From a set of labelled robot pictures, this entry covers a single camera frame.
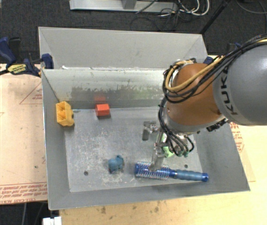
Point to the red block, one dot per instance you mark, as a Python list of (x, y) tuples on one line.
[(102, 109)]

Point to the yellow toy block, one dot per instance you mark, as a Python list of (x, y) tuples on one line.
[(64, 114)]

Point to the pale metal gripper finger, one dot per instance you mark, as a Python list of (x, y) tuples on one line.
[(150, 127), (157, 158)]

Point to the grey metal bin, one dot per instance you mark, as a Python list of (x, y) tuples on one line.
[(114, 144)]

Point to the blue toy elephant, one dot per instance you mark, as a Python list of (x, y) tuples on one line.
[(115, 164)]

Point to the blue round hairbrush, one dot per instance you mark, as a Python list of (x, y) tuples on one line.
[(185, 174)]

